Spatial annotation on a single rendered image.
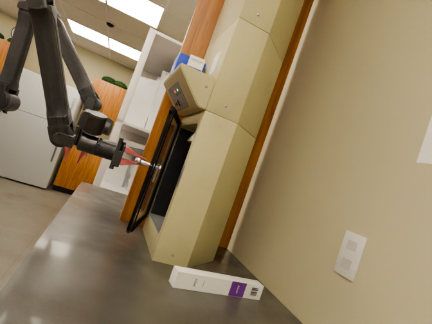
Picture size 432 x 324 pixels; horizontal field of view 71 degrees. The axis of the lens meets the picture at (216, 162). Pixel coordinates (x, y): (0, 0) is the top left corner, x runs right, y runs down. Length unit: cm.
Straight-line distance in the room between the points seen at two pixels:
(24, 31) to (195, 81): 77
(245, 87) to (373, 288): 64
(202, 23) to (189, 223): 83
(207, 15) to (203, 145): 65
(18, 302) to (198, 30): 111
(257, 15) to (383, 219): 68
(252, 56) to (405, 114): 45
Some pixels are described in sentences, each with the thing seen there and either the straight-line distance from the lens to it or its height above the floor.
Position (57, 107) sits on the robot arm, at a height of 127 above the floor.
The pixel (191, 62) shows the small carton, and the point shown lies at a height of 155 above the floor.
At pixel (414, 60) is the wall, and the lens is 100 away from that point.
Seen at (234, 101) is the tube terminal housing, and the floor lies 147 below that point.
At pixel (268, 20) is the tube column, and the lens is 105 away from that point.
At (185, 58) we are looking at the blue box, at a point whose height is 158.
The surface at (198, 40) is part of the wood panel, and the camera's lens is 135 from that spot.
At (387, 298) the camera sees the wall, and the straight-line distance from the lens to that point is 82.
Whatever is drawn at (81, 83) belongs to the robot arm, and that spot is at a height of 140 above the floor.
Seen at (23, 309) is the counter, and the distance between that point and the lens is 61.
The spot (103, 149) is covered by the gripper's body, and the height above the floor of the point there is 120.
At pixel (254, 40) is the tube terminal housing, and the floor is 167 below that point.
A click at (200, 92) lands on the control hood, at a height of 145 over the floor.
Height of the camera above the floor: 124
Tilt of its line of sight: 2 degrees up
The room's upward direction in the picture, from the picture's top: 20 degrees clockwise
